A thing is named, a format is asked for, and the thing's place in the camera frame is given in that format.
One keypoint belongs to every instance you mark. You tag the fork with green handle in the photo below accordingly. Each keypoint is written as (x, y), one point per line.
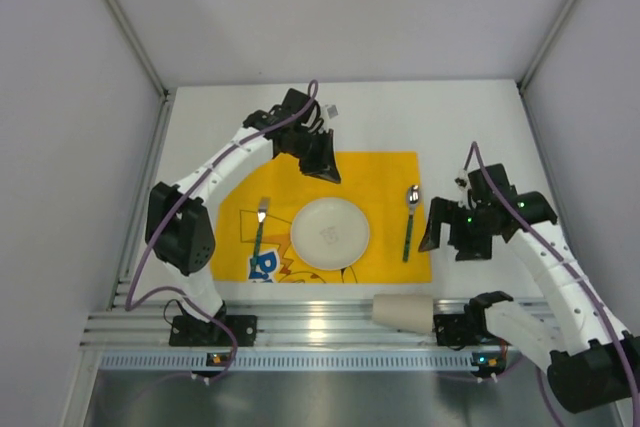
(261, 218)

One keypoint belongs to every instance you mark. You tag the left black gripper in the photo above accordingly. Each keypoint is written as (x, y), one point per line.
(314, 153)

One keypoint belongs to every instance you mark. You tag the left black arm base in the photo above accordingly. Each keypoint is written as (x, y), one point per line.
(187, 331)

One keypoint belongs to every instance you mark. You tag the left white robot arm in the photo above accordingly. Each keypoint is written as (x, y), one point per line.
(181, 217)

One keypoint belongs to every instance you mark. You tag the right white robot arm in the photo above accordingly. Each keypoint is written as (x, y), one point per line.
(590, 358)

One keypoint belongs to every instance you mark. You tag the cream round plate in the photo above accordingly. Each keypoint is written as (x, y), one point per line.
(330, 233)

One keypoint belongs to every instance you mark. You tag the left aluminium frame post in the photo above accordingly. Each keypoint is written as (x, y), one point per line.
(129, 34)

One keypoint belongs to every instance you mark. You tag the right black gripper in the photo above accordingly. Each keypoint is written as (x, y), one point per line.
(451, 227)

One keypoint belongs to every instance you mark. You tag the spoon with green handle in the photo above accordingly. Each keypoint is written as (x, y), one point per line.
(413, 200)

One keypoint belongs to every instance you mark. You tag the beige paper cup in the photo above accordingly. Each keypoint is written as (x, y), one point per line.
(405, 312)

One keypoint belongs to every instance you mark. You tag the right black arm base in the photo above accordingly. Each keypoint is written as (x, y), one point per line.
(456, 332)

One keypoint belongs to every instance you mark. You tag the aluminium frame post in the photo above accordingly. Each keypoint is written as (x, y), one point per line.
(552, 35)
(129, 34)

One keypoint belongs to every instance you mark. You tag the right aluminium frame post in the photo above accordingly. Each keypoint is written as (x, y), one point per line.
(552, 35)

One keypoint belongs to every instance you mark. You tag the yellow Pikachu cloth placemat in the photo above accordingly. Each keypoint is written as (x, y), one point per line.
(376, 182)

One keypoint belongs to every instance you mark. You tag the aluminium mounting rail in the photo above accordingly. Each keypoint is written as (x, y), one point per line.
(305, 325)

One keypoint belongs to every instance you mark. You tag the perforated cable duct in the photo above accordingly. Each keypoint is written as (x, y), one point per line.
(263, 361)

